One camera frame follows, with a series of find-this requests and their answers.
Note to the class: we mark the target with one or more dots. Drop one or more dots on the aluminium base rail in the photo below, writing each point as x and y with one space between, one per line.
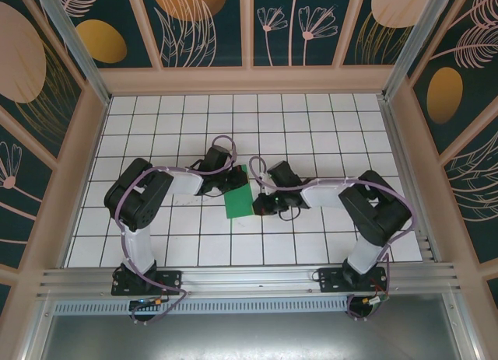
249 276

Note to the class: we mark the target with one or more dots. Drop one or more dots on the aluminium side rail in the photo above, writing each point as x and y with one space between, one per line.
402 161

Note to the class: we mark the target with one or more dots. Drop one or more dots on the grey metal panel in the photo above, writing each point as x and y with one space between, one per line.
249 336

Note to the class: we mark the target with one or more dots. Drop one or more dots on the aluminium frame post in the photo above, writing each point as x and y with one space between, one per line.
412 45
85 60

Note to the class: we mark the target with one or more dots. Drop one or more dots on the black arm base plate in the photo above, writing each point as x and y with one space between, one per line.
171 282
330 280

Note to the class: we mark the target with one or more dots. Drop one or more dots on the green paper sheet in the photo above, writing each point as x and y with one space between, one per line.
239 204

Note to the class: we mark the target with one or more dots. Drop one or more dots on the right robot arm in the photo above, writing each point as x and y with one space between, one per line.
373 212

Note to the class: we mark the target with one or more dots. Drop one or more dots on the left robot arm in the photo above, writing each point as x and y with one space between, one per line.
136 204

